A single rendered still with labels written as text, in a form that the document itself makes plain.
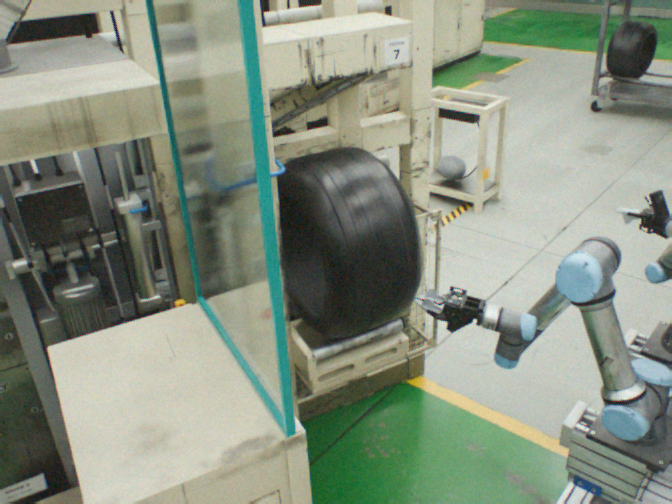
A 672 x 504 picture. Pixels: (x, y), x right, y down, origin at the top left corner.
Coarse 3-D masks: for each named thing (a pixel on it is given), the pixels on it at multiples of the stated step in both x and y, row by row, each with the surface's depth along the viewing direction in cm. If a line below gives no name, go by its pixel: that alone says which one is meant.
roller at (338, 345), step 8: (400, 320) 213; (376, 328) 209; (384, 328) 210; (392, 328) 211; (400, 328) 213; (352, 336) 206; (360, 336) 207; (368, 336) 207; (376, 336) 209; (320, 344) 203; (328, 344) 203; (336, 344) 203; (344, 344) 204; (352, 344) 205; (360, 344) 207; (320, 352) 201; (328, 352) 202; (336, 352) 203
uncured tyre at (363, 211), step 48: (288, 192) 192; (336, 192) 180; (384, 192) 184; (288, 240) 228; (336, 240) 177; (384, 240) 180; (288, 288) 217; (336, 288) 181; (384, 288) 184; (336, 336) 199
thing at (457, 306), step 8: (456, 288) 194; (448, 296) 193; (456, 296) 194; (464, 296) 192; (472, 296) 192; (448, 304) 191; (456, 304) 191; (464, 304) 192; (472, 304) 192; (480, 304) 190; (448, 312) 194; (456, 312) 192; (464, 312) 194; (472, 312) 193; (480, 312) 191; (456, 320) 195; (480, 320) 191
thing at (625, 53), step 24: (624, 0) 670; (624, 24) 648; (648, 24) 641; (600, 48) 652; (624, 48) 637; (648, 48) 678; (624, 72) 651; (648, 72) 673; (600, 96) 673; (624, 96) 655; (648, 96) 655
